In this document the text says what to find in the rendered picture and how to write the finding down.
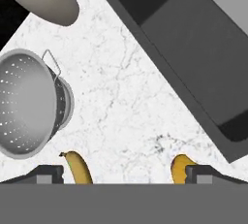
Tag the yellow banana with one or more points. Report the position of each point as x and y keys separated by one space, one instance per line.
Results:
x=78 y=168

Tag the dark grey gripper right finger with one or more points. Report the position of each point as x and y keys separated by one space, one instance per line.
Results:
x=200 y=172

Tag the orange yellow mango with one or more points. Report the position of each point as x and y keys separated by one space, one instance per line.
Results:
x=179 y=169

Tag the dark grey sink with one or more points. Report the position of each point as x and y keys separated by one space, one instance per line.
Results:
x=193 y=50

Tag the silver metal colander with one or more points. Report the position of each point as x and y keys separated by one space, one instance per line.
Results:
x=29 y=105

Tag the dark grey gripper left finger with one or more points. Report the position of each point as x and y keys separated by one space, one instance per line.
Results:
x=48 y=172

